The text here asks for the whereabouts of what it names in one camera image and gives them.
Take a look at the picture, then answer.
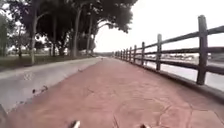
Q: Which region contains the dark wooden rail fence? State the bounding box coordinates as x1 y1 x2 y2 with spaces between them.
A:
111 14 224 86

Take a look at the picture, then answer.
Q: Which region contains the grey stone kerb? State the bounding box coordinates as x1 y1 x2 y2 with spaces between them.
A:
114 57 224 102

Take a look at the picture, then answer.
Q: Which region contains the pale water surface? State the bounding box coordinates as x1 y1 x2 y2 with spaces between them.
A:
133 53 224 93

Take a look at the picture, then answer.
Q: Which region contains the grey concrete strip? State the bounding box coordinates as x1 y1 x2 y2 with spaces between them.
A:
0 57 103 113

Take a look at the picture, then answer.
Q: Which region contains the shaded grass strip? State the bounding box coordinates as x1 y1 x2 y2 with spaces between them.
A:
0 53 92 72

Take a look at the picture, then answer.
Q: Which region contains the row of trees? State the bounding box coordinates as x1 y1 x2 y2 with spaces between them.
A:
0 0 139 66

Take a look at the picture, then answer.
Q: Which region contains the red paved path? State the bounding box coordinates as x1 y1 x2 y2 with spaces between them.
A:
0 56 224 128

